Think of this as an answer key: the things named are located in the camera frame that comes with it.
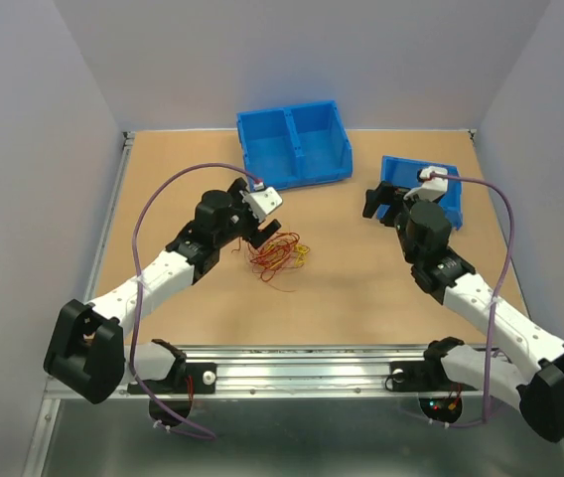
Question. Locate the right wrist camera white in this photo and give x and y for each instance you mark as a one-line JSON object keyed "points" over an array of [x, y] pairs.
{"points": [[433, 185]]}

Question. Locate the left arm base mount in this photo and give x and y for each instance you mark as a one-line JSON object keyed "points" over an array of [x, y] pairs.
{"points": [[198, 378]]}

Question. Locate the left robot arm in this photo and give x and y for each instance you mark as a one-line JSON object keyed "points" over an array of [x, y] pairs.
{"points": [[87, 351]]}

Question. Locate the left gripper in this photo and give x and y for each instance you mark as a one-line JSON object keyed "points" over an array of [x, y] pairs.
{"points": [[235, 190]]}

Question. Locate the blue double bin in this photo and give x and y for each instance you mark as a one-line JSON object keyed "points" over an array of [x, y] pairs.
{"points": [[295, 146]]}

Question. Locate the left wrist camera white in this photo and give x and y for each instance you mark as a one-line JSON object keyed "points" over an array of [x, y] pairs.
{"points": [[262, 203]]}

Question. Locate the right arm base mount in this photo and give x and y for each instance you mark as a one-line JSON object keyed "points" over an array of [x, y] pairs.
{"points": [[422, 376]]}

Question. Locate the aluminium rail frame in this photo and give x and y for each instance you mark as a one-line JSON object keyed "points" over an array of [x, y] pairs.
{"points": [[302, 362]]}

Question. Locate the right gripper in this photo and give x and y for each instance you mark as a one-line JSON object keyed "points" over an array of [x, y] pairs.
{"points": [[395, 199]]}

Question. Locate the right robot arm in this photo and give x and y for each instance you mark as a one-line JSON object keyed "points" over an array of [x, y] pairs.
{"points": [[522, 365]]}

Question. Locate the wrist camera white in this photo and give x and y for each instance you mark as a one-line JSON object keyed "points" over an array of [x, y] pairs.
{"points": [[433, 185], [262, 203]]}

